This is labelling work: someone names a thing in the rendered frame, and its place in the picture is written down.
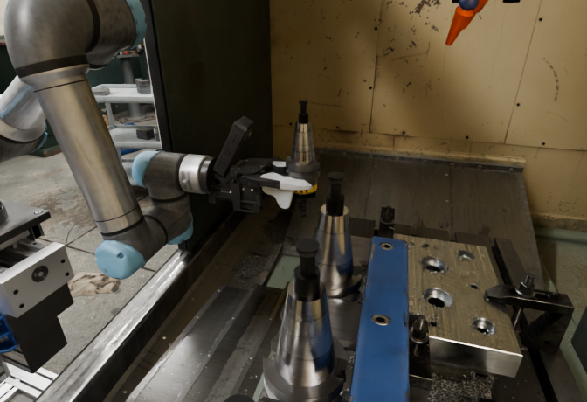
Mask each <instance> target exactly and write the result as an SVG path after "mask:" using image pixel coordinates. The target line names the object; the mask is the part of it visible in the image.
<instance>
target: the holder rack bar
mask: <svg viewBox="0 0 587 402"><path fill-rule="evenodd" d="M348 402H410V381H409V291H408V243H407V241H405V240H401V239H390V238H384V237H377V236H374V237H373V238H372V240H371V247H370V252H369V264H368V270H367V276H366V281H365V288H364V294H363V305H362V311H361V317H360V323H359V330H358V336H357V341H356V353H355V359H354V365H353V370H352V377H351V383H350V389H349V401H348Z"/></svg>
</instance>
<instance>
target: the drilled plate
mask: <svg viewBox="0 0 587 402"><path fill-rule="evenodd" d="M393 237H394V239H401V240H405V241H407V243H408V245H409V246H408V248H409V247H410V246H411V247H410V248H409V249H408V270H409V271H408V291H409V313H410V312H412V314H413V313H415V312H416V313H417V312H419V311H421V313H422V314H424V315H425V316H427V317H428V316H429V317H428V319H425V320H426V321H427V322H428V328H429V334H430V336H429V340H430V352H431V360H436V361H440V362H444V363H449V364H456V365H459V366H464V367H467V368H472V369H476V370H480V371H487V372H492V373H495V374H500V375H504V376H508V377H512V378H515V376H516V373H517V371H518V369H519V366H520V364H521V360H522V358H523V355H522V353H521V348H520V345H519V343H518V340H517V337H516V334H515V332H514V327H513V324H512V322H511V319H510V316H509V313H508V310H507V307H506V304H501V303H497V302H495V301H492V300H489V299H488V300H484V299H487V298H484V297H486V296H484V295H485V294H486V293H485V291H486V289H488V288H491V287H494V286H496V285H499V283H498V281H497V278H496V275H495V272H494V268H493V265H492V262H491V260H490V257H489V254H488V251H487V248H486V247H485V246H474V245H468V244H461V243H455V242H450V241H444V240H437V239H426V238H419V237H413V236H407V235H401V234H395V233H394V235H393ZM410 241H412V242H414V243H415V244H416V245H415V244H413V243H411V242H410ZM424 241H425V242H426V243H425V242H424ZM423 244H424V245H425V246H424V247H422V246H423ZM433 246H436V247H433ZM437 246H438V247H437ZM462 248H463V249H464V250H465V251H463V250H461V249H462ZM466 249H467V250H468V251H467V250H466ZM458 251H460V252H458ZM470 251H471V252H470ZM473 252H474V253H473ZM428 254H429V255H430V256H431V257H430V256H429V257H428V256H426V255H428ZM455 254H456V256H457V257H455ZM474 254H475V255H474ZM423 256H424V258H423ZM436 256H437V258H436ZM434 257H435V258H434ZM454 257H455V258H454ZM433 258H434V259H433ZM460 258H462V259H466V261H465V260H463V261H462V260H460ZM419 259H420V260H421V261H420V260H419ZM472 259H473V260H472ZM442 260H444V261H443V262H442ZM419 261H420V263H419ZM472 261H473V262H472ZM421 262H422V263H421ZM446 263H447V264H448V265H447V264H446ZM421 264H422V265H424V266H423V267H424V268H426V270H427V271H428V272H427V271H425V269H423V267H422V265H421ZM420 265H421V266H420ZM478 266H479V267H478ZM447 267H448V269H449V268H452V270H450V269H449V270H446V268H447ZM421 268H422V269H421ZM432 270H433V272H434V271H437V273H431V272H429V271H432ZM442 270H446V271H445V272H443V271H442ZM441 271H442V273H441ZM470 271H471V272H470ZM449 272H450V273H449ZM434 274H435V275H434ZM463 274H468V275H469V277H468V276H464V277H463ZM441 276H442V278H441ZM422 277H423V278H422ZM458 277H459V278H458ZM409 281H410V282H409ZM414 287H416V288H414ZM432 287H433V288H432ZM422 290H424V291H422ZM481 290H482V291H481ZM483 290H484V291H483ZM422 292H424V293H422ZM422 294H424V297H423V295H422ZM418 297H420V298H422V299H419V298H418ZM417 299H418V300H417ZM413 300H414V301H415V302H414V301H413ZM425 300H426V302H425ZM424 302H425V303H424ZM434 304H435V306H434V307H433V305H434ZM428 305H429V306H428ZM449 305H451V306H450V307H449V308H446V309H445V306H447V307H448V306H449ZM436 306H438V307H440V308H436ZM422 307H423V309H421V308H422ZM434 310H435V311H434ZM436 311H437V312H436ZM448 311H449V312H448ZM467 312H468V313H467ZM419 313H420V312H419ZM433 313H434V314H433ZM435 315H436V316H435ZM470 316H471V317H470ZM477 316H478V317H477ZM427 317H426V318H427ZM437 317H439V318H437ZM476 317H477V318H476ZM479 317H480V318H479ZM431 318H433V322H432V320H431ZM468 318H469V319H468ZM474 318H475V319H474ZM478 318H479V320H478ZM484 318H485V319H484ZM435 319H437V320H435ZM440 319H441V320H442V321H441V320H440ZM460 319H461V320H460ZM435 321H437V322H435ZM469 321H470V322H469ZM473 322H474V323H473ZM429 323H430V324H431V325H430V324H429ZM438 323H439V324H438ZM471 323H473V325H475V327H474V326H473V327H472V324H471ZM470 324H471V325H470ZM439 325H440V326H439ZM438 326H439V328H438ZM495 326H496V328H495ZM476 328H477V329H478V330H475V329H476ZM479 330H480V332H479ZM485 332H486V334H485V335H484V334H483V333H485ZM494 332H495V333H494Z"/></svg>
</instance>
